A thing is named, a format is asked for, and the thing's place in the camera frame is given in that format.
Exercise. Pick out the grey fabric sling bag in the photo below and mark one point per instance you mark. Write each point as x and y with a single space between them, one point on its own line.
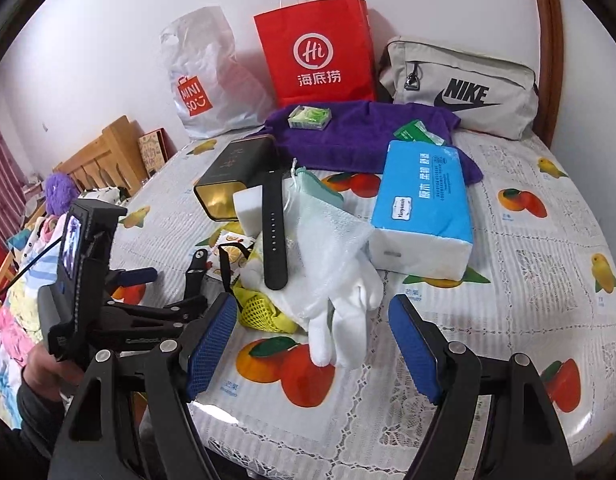
458 90

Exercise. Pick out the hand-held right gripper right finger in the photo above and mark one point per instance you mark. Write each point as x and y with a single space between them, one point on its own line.
413 350

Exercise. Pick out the yellow foam net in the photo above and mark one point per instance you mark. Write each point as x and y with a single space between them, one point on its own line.
258 312

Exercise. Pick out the white plastic shopping bag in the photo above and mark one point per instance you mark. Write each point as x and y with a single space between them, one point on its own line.
212 80

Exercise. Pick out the person's left forearm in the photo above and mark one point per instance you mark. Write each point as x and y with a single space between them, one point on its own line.
22 435

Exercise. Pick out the teal cloth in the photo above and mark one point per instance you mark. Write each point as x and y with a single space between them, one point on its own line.
323 187

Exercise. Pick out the purple fluffy toy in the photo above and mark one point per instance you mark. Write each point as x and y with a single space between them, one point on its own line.
60 192

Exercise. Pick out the white rubber glove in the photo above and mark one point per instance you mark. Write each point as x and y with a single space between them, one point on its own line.
338 320

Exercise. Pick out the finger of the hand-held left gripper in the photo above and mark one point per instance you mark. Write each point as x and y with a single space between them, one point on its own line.
137 276
196 272

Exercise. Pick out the blue tissue pack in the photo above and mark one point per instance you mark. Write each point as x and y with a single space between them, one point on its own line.
423 205

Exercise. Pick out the wooden headboard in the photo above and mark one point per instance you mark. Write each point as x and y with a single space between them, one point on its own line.
102 160

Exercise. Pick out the brown patterned gift box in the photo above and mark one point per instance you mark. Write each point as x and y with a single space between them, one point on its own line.
152 152

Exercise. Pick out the person's left hand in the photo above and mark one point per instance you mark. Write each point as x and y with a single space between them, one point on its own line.
50 372

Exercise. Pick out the colourful printed bedding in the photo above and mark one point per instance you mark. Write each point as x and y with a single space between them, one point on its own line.
17 280

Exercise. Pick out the small clear green box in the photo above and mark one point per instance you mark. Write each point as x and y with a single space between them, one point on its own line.
310 117

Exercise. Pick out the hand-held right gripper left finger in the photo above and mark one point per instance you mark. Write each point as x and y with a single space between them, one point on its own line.
210 347

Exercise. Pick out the red striped curtain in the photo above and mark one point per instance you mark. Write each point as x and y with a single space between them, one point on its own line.
0 170

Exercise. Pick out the purple towel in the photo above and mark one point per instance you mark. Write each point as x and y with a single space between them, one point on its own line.
358 135

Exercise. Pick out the lemon print sachet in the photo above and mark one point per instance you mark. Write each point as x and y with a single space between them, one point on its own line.
226 260

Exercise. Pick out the green packet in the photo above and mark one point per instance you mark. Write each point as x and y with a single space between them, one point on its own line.
418 132

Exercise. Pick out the black gold tin box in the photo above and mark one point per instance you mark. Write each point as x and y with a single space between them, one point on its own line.
232 170

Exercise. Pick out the red paper bag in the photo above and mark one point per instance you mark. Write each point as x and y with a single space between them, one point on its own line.
315 55

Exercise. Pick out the white mesh pouch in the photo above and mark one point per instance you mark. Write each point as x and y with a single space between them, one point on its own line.
323 240

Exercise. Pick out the brown wooden frame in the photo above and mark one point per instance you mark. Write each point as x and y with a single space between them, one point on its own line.
548 35

